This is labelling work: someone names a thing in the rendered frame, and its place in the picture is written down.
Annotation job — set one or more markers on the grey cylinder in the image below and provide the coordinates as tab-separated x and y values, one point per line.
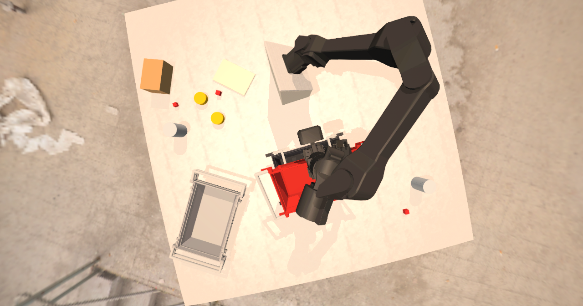
174	130
424	185

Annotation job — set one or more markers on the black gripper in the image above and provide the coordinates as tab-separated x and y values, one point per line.
311	135

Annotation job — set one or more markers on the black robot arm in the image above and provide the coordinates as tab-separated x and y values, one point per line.
340	173

